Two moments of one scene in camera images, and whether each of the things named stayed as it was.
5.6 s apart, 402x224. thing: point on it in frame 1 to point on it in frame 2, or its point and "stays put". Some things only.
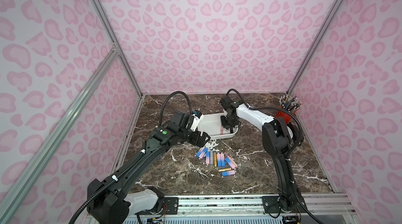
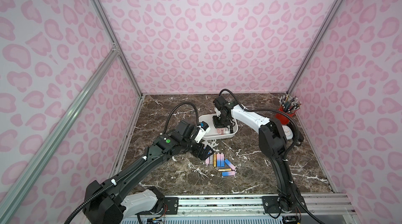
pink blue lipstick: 221,160 stays put
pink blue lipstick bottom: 228,173 stays put
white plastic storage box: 211,124 stays put
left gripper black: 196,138 to 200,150
